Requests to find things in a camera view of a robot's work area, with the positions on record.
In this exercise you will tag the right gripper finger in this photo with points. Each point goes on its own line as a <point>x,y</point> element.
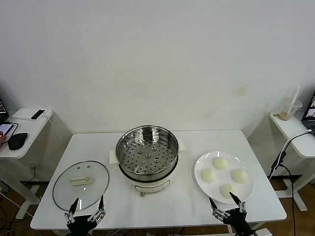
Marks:
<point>217,212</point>
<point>240,205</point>

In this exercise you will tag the black computer mouse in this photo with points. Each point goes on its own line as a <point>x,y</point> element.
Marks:
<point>17,140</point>

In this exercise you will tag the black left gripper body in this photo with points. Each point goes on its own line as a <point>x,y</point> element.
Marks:
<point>80,225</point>

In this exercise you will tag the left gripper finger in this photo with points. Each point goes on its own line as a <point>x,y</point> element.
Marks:
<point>99,211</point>
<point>71,212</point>

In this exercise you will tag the white drinking straw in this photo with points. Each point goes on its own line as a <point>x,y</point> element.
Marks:
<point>296,94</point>

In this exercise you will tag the person's bare hand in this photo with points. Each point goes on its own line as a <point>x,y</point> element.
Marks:
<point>2,139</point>

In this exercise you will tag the white steamed baozi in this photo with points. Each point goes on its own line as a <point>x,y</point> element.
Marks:
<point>220,163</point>
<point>208,175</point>
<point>239,175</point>
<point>226,189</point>

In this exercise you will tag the cream electric cooking pot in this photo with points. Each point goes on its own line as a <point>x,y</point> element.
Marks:
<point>150,186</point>

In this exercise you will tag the white side desk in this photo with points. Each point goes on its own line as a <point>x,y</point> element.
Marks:
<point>29,140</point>
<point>290,132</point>

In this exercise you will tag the black open laptop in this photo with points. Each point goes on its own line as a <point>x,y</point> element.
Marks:
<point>2,108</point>
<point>310,110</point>

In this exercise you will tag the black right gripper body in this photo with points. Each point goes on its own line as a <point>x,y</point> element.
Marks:
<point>237,221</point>

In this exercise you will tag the flat white box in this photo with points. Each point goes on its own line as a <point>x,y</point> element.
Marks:
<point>21,113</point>

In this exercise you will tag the clear plastic drink cup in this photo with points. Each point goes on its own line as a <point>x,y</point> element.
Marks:
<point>289,110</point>

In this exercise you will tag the perforated steel steamer basket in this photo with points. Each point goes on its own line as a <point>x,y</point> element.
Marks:
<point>137,159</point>

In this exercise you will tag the smartphone with lit screen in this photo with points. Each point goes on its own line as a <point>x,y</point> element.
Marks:
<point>5,128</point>

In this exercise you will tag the white round plate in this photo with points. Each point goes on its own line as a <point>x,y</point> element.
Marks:
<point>204,191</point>

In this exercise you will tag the small black and white device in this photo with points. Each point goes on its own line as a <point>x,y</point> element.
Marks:
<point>37,114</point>

